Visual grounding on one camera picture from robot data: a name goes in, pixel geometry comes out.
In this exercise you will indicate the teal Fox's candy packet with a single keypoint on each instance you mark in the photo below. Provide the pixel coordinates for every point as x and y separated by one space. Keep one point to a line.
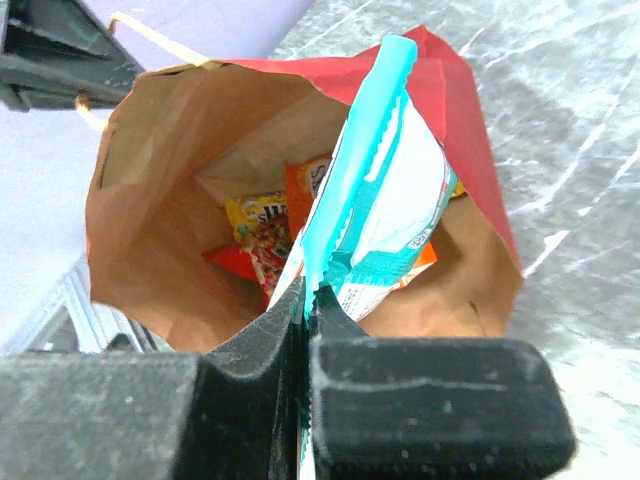
381 198

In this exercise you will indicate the yellow M&M's candy packet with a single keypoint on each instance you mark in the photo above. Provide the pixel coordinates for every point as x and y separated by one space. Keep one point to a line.
260 225

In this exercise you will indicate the orange Fox's candy packet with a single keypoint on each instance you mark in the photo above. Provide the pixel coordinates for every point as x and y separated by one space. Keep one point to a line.
302 184

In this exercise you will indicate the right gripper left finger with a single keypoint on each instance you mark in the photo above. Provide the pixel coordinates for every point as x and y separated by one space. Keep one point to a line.
229 414

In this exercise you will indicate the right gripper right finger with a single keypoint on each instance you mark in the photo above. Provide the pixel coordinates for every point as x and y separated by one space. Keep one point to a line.
430 408

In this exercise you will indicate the red small snack packet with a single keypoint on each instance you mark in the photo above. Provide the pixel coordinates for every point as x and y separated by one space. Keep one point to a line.
235 260

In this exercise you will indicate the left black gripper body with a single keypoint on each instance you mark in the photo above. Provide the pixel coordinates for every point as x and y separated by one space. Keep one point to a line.
54 53

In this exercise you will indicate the aluminium rail frame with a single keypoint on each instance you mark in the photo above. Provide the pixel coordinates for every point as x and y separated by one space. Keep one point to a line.
67 320

